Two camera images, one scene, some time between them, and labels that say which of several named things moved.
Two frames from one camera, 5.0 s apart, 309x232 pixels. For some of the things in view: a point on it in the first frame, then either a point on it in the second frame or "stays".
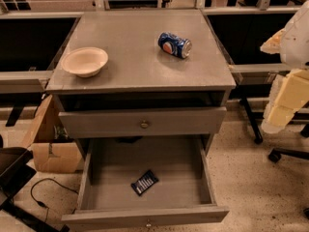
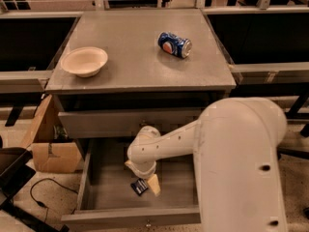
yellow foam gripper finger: [294, 94] → [128, 163]
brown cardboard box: [52, 148] stays
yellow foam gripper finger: [272, 45] → [154, 184]
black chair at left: [14, 172] stays
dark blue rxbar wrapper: [144, 183] stays
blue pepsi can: [179, 46] stays
